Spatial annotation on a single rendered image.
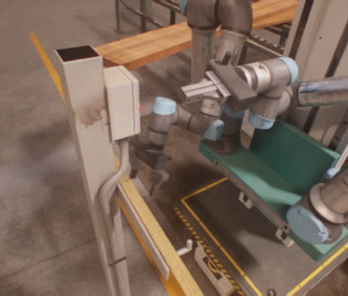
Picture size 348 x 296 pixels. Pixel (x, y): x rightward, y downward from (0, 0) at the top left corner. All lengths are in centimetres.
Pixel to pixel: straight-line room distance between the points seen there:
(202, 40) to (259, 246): 94
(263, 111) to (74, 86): 50
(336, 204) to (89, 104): 60
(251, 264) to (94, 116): 104
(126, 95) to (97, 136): 9
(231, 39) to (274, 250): 95
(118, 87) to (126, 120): 7
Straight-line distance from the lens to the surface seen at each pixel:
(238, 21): 91
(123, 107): 49
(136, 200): 60
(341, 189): 74
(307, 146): 107
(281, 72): 74
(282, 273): 137
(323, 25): 106
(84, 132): 50
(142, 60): 149
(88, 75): 45
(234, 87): 63
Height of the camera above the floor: 147
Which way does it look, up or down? 40 degrees down
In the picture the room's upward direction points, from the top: 4 degrees clockwise
